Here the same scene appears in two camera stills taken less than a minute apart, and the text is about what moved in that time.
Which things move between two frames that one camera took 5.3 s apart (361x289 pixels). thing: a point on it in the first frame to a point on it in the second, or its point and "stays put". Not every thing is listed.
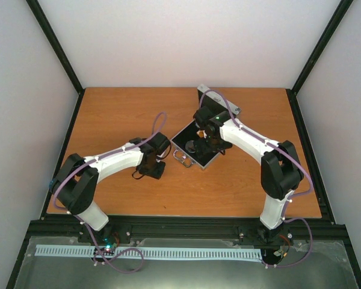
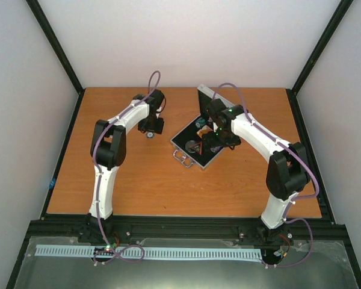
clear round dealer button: (190, 146) stays put
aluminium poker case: (212, 109) stays put
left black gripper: (156, 174) to (157, 129)
